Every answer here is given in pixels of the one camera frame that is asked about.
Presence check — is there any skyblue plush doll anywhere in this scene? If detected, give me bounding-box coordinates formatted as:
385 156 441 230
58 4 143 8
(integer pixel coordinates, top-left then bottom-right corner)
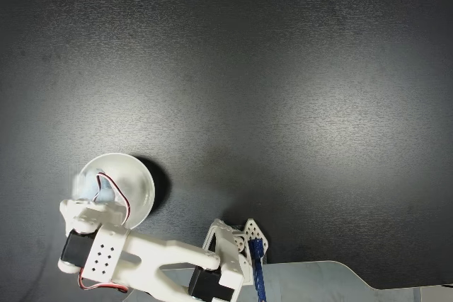
72 170 123 204

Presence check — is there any white ceramic bowl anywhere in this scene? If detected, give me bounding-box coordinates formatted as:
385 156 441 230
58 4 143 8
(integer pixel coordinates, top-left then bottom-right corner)
75 153 156 231

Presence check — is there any blue table clamp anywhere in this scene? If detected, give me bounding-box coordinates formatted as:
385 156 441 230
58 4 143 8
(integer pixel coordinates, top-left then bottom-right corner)
247 240 268 302

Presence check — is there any red white gripper servo cable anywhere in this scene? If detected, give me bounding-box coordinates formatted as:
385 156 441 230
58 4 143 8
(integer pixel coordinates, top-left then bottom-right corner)
94 172 132 226

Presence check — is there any red black white cable bundle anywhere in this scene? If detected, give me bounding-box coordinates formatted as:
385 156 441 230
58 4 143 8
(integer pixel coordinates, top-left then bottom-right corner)
77 269 129 293

